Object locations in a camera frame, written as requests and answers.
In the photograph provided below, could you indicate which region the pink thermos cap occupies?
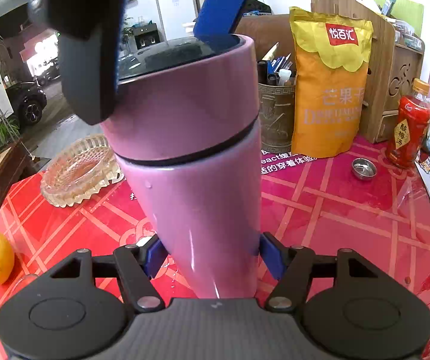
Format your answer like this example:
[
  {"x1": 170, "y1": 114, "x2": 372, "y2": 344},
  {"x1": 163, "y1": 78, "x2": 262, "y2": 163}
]
[{"x1": 101, "y1": 35, "x2": 259, "y2": 163}]

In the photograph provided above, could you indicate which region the pink thermos bottle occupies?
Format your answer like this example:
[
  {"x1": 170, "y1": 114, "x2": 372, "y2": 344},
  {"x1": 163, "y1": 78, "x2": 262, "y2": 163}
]
[{"x1": 114, "y1": 39, "x2": 261, "y2": 298}]

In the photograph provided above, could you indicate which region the red drink bottle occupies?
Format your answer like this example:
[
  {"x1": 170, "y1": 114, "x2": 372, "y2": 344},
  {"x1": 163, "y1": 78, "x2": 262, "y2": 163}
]
[{"x1": 386, "y1": 78, "x2": 430, "y2": 168}]

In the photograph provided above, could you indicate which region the white door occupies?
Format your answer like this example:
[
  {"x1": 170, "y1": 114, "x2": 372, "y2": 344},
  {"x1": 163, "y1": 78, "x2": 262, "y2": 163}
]
[{"x1": 156, "y1": 0, "x2": 198, "y2": 41}]

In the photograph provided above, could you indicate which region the black water dispenser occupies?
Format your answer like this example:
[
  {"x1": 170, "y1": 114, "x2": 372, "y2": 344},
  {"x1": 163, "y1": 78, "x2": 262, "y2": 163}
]
[{"x1": 133, "y1": 23, "x2": 160, "y2": 50}]

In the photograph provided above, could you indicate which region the black parked car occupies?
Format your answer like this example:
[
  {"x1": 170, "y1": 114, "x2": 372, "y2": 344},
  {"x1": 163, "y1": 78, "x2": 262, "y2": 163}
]
[{"x1": 6, "y1": 81, "x2": 47, "y2": 126}]

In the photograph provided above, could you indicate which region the red patterned tablecloth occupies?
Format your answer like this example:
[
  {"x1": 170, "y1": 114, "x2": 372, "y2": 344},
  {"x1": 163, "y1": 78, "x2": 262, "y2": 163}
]
[{"x1": 0, "y1": 134, "x2": 430, "y2": 360}]

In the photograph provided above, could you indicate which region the glass ashtray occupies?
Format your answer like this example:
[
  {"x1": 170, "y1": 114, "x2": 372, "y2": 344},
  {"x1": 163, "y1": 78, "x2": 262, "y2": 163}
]
[{"x1": 40, "y1": 133, "x2": 125, "y2": 208}]

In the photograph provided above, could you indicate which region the bronze pen holder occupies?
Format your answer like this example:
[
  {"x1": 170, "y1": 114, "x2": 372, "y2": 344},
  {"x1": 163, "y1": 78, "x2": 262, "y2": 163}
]
[{"x1": 257, "y1": 42, "x2": 295, "y2": 154}]

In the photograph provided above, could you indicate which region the clear glass mug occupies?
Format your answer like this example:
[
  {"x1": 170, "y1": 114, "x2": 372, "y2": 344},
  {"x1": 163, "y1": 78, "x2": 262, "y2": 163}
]
[{"x1": 9, "y1": 273, "x2": 38, "y2": 297}]

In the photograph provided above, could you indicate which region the yellow dried mango bag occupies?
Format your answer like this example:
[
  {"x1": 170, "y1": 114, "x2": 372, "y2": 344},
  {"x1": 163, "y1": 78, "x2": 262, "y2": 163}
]
[{"x1": 289, "y1": 7, "x2": 374, "y2": 158}]

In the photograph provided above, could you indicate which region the small steel cup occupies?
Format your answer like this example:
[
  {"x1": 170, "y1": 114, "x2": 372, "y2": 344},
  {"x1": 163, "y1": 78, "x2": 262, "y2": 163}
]
[{"x1": 352, "y1": 158, "x2": 377, "y2": 180}]

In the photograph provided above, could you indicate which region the wooden low bench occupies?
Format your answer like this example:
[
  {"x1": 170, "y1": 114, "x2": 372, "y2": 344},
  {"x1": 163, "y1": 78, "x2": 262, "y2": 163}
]
[{"x1": 0, "y1": 141, "x2": 37, "y2": 208}]

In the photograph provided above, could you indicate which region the wooden desk organizer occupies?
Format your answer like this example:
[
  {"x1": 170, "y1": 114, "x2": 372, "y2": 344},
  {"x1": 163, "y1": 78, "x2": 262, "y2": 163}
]
[{"x1": 311, "y1": 0, "x2": 424, "y2": 143}]

